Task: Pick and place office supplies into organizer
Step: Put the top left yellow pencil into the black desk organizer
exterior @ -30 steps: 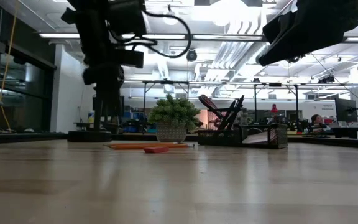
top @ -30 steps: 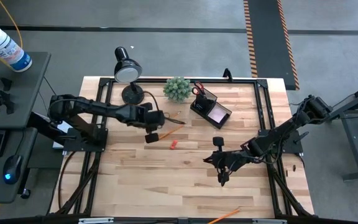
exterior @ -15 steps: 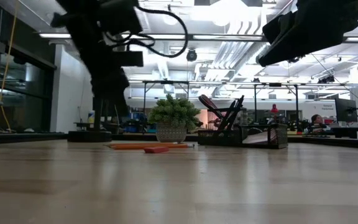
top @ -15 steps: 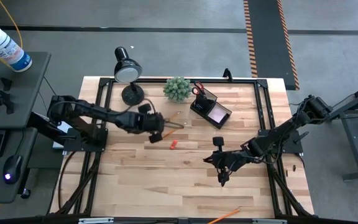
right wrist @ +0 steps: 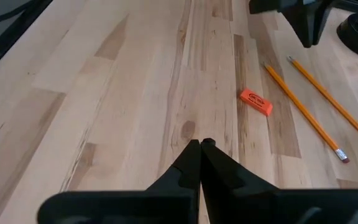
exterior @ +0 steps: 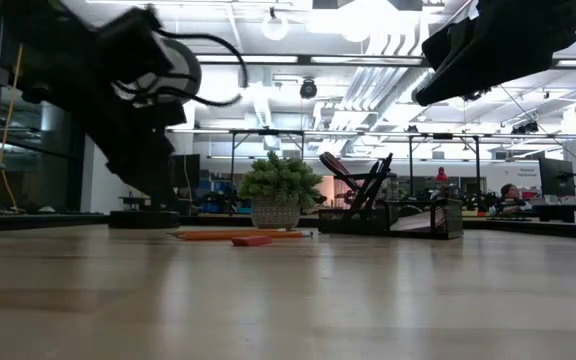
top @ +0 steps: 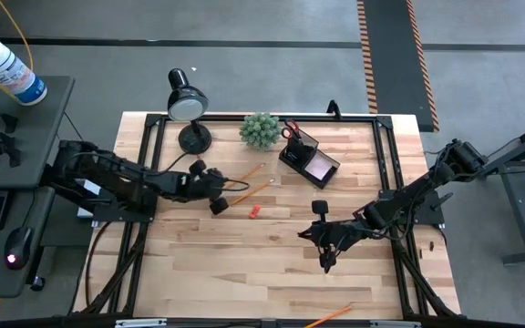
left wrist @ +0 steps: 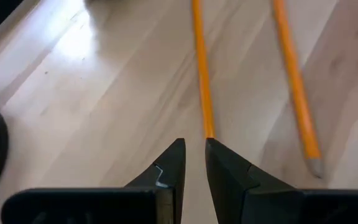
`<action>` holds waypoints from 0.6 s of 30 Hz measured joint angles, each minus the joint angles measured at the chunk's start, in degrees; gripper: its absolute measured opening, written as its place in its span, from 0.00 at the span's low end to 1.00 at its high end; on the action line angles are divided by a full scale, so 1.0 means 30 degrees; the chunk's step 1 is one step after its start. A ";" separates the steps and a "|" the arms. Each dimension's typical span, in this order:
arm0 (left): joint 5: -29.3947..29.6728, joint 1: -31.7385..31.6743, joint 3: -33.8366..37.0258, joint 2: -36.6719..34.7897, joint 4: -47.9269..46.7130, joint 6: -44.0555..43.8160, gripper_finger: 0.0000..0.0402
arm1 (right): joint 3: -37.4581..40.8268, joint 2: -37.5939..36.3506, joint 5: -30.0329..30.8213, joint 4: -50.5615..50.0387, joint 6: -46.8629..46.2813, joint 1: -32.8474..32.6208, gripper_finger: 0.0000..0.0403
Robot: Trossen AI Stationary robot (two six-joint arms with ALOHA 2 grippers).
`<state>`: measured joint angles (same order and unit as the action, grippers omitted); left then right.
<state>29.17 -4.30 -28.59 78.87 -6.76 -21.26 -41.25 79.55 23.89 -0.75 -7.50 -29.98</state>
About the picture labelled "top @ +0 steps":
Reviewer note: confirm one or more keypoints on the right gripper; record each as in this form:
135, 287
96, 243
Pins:
340, 234

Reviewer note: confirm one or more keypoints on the silver table edge bracket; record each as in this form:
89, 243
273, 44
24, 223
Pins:
394, 324
139, 323

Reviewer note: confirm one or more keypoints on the green potted plant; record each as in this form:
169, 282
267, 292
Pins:
261, 131

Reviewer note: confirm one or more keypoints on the dark grey side desk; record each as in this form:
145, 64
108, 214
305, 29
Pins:
39, 136

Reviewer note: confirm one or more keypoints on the pink sticky note pad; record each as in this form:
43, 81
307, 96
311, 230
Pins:
318, 167

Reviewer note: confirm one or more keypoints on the small red eraser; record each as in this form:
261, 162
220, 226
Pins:
254, 211

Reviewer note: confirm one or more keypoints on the black mesh desk organizer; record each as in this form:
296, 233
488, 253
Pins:
296, 152

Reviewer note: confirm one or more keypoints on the red and black scissors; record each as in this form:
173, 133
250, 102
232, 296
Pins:
290, 126

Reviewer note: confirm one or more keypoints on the orange pencil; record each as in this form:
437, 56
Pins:
331, 316
253, 191
250, 173

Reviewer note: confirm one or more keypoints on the black desk lamp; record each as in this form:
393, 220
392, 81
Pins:
185, 109

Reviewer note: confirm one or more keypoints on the small black bracket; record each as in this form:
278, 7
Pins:
9, 123

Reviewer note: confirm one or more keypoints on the black computer mouse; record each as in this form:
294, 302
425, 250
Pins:
17, 248

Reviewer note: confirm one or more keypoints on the grey metal desk frame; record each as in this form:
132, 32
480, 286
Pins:
520, 209

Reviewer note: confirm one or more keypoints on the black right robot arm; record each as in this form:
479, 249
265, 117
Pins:
408, 200

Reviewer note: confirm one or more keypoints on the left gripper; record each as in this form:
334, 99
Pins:
203, 184

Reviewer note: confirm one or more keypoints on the white power box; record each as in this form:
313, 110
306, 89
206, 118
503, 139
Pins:
90, 186

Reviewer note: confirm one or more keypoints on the black aluminium table frame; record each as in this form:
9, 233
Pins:
358, 118

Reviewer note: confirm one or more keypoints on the black caster wheel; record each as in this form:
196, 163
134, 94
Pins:
37, 283

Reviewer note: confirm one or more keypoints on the black floor mat striped edges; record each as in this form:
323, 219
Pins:
394, 68

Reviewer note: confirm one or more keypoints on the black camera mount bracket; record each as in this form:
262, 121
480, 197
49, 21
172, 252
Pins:
334, 109

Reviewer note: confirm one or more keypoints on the white wipes canister blue label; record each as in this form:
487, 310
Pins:
7, 73

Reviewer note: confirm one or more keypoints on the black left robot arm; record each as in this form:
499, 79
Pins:
121, 175

